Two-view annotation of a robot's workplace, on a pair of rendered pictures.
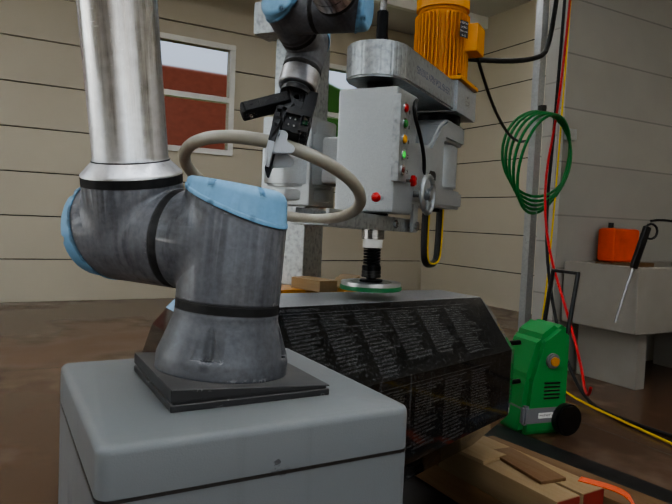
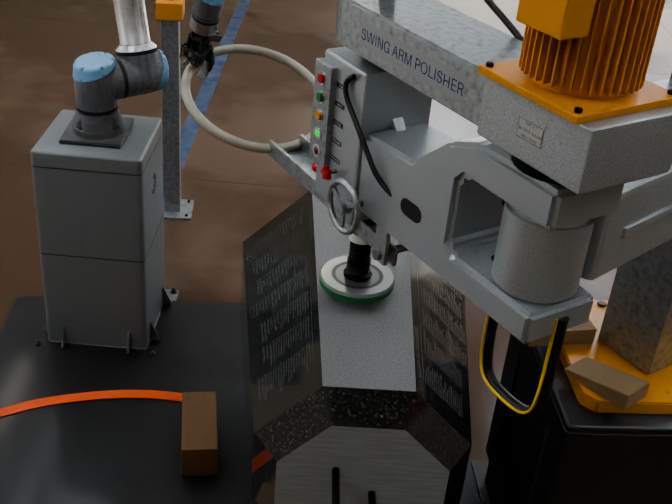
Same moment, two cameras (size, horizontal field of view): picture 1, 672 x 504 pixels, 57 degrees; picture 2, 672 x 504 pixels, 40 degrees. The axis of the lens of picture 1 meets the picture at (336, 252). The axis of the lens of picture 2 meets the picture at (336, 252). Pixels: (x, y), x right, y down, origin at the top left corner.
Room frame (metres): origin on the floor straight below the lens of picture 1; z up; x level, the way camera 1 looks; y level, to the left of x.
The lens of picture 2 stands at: (3.21, -2.18, 2.33)
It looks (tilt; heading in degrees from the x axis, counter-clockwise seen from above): 31 degrees down; 119
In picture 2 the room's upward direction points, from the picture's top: 5 degrees clockwise
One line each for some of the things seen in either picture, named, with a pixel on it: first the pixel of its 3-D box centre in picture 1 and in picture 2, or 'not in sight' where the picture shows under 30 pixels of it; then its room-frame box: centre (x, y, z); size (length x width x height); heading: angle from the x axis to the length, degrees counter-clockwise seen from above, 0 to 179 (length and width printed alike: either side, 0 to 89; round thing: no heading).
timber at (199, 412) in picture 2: not in sight; (199, 432); (1.67, -0.23, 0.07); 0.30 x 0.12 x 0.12; 129
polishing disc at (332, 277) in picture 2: (370, 283); (357, 276); (2.17, -0.13, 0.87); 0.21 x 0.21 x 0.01
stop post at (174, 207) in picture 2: not in sight; (171, 110); (0.47, 1.06, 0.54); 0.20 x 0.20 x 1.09; 34
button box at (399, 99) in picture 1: (400, 139); (323, 114); (2.05, -0.20, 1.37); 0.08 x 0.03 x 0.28; 153
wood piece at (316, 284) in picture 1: (313, 283); (556, 327); (2.71, 0.09, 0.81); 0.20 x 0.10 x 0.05; 42
